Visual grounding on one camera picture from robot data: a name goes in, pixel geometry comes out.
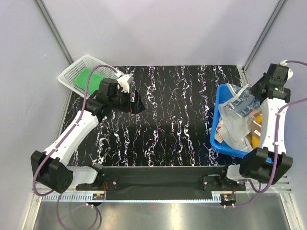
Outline aluminium frame rail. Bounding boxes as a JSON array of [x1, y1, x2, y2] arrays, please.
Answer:
[[31, 173, 293, 204]]

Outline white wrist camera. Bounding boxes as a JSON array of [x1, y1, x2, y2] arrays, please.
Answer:
[[117, 74, 134, 93], [279, 60, 294, 81]]

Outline orange floral towel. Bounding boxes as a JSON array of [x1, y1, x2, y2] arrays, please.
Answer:
[[213, 110, 262, 149]]

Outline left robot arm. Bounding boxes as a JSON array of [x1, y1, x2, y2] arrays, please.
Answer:
[[30, 75, 145, 196]]

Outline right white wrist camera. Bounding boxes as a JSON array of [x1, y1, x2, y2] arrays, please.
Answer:
[[279, 60, 294, 81]]

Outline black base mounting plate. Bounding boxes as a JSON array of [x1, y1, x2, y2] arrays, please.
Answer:
[[76, 166, 236, 191]]

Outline blue white patterned towel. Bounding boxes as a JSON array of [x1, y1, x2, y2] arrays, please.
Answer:
[[225, 84, 261, 118]]

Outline white perforated plastic basket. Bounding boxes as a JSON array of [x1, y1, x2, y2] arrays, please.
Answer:
[[58, 55, 124, 97]]

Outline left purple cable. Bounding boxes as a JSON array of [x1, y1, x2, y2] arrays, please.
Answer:
[[32, 64, 119, 228]]

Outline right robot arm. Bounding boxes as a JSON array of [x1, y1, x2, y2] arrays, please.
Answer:
[[218, 61, 293, 190]]

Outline blue plastic bin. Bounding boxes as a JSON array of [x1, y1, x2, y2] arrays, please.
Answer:
[[210, 83, 263, 158]]

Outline grey white towel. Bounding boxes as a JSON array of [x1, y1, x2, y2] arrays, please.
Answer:
[[218, 103, 252, 152]]

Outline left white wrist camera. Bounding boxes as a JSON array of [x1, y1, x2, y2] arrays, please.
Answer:
[[117, 74, 134, 93]]

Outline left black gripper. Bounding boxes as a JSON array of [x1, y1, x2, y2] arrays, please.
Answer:
[[109, 87, 145, 114]]

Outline green microfiber towel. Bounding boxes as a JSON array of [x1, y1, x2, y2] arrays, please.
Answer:
[[73, 68, 104, 94]]

